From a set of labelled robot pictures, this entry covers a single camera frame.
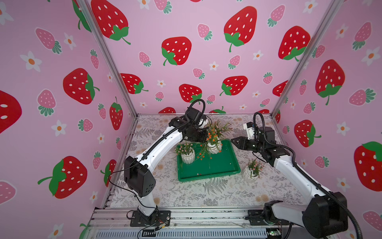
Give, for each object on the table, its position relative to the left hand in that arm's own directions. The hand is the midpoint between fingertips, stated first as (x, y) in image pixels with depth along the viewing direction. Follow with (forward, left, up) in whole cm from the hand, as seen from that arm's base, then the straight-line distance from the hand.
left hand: (208, 139), depth 79 cm
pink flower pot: (-2, +12, -8) cm, 15 cm away
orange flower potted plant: (-5, -1, +9) cm, 11 cm away
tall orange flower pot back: (-4, -4, +2) cm, 6 cm away
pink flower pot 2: (-13, -24, -12) cm, 30 cm away
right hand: (-1, -13, -1) cm, 13 cm away
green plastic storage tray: (-3, -1, -24) cm, 24 cm away
